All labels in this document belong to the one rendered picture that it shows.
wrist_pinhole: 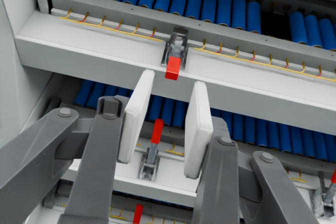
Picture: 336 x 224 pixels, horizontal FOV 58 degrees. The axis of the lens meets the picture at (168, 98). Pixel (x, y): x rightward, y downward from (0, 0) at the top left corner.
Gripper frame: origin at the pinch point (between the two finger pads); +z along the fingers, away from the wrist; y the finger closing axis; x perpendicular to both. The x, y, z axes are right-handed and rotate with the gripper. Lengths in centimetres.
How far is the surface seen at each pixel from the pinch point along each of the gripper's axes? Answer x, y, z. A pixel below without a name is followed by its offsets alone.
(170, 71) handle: -0.4, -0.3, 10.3
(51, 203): -34.9, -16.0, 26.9
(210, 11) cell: 4.5, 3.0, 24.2
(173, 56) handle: 0.1, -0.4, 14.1
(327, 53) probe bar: 3.1, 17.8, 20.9
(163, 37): 0.5, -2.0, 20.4
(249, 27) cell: 3.7, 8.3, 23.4
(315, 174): -16.4, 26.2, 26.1
